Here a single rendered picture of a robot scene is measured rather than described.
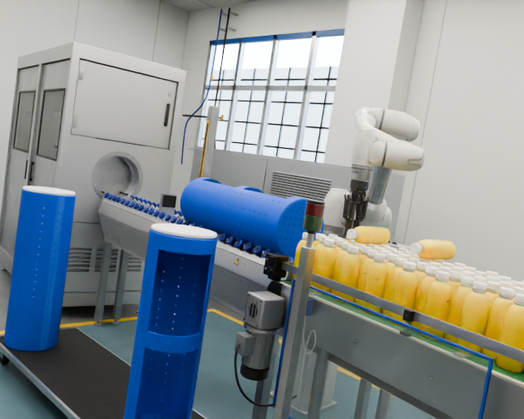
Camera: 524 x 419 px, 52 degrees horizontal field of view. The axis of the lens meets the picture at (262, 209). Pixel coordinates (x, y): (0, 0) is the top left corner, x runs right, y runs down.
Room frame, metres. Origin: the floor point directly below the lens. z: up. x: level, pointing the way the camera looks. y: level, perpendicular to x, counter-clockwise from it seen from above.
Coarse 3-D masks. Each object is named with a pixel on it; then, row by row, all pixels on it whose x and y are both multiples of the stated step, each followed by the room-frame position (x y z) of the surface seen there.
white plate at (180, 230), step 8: (152, 224) 2.22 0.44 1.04; (160, 224) 2.26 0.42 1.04; (168, 224) 2.30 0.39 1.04; (176, 224) 2.34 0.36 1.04; (160, 232) 2.13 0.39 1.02; (168, 232) 2.10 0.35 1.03; (176, 232) 2.12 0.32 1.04; (184, 232) 2.15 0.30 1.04; (192, 232) 2.18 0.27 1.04; (200, 232) 2.22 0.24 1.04; (208, 232) 2.26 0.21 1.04
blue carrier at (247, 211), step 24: (192, 192) 2.91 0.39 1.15; (216, 192) 2.75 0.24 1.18; (240, 192) 2.63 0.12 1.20; (192, 216) 2.89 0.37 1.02; (216, 216) 2.68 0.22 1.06; (240, 216) 2.51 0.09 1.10; (264, 216) 2.38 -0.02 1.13; (288, 216) 2.33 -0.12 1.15; (264, 240) 2.38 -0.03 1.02; (288, 240) 2.34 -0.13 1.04
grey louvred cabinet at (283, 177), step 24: (192, 168) 5.51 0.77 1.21; (216, 168) 5.24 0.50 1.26; (240, 168) 5.00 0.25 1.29; (264, 168) 4.78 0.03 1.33; (288, 168) 4.59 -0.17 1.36; (312, 168) 4.40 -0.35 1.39; (336, 168) 4.23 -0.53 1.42; (264, 192) 4.75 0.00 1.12; (288, 192) 4.55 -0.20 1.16; (312, 192) 4.37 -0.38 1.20
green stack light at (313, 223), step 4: (304, 216) 1.81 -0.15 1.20; (308, 216) 1.79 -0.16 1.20; (312, 216) 1.78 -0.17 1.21; (316, 216) 1.79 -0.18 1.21; (304, 220) 1.80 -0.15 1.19; (308, 220) 1.79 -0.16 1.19; (312, 220) 1.78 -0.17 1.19; (316, 220) 1.78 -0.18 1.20; (320, 220) 1.79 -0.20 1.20; (304, 224) 1.79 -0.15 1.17; (308, 224) 1.78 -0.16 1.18; (312, 224) 1.78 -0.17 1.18; (316, 224) 1.78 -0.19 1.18; (320, 224) 1.79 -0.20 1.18; (304, 228) 1.79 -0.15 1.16; (308, 228) 1.78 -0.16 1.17; (312, 228) 1.78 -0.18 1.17; (316, 228) 1.78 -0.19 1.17; (320, 228) 1.80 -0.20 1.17
